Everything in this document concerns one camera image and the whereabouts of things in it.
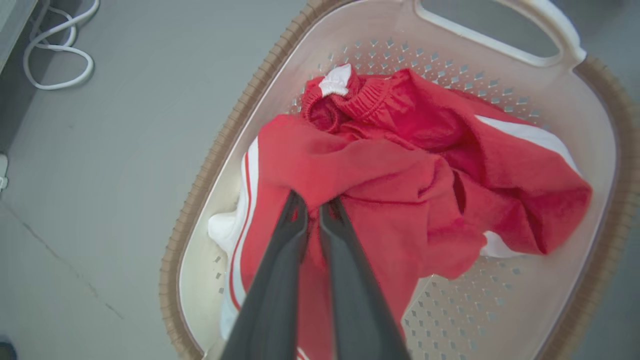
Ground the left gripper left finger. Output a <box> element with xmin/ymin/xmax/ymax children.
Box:
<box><xmin>220</xmin><ymin>190</ymin><xmax>310</xmax><ymax>360</ymax></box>

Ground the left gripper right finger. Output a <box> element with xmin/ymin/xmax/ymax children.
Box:
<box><xmin>318</xmin><ymin>196</ymin><xmax>412</xmax><ymax>360</ymax></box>

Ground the red and white garment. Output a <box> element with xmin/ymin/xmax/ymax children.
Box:
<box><xmin>207</xmin><ymin>62</ymin><xmax>594</xmax><ymax>360</ymax></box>

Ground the beige plastic laundry basket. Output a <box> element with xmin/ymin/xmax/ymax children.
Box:
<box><xmin>159</xmin><ymin>0</ymin><xmax>640</xmax><ymax>360</ymax></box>

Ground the light grey partition panel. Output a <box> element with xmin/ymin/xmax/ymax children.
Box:
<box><xmin>0</xmin><ymin>0</ymin><xmax>39</xmax><ymax>72</ymax></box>

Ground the white looped floor cable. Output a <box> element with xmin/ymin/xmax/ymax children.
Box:
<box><xmin>22</xmin><ymin>0</ymin><xmax>101</xmax><ymax>91</ymax></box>

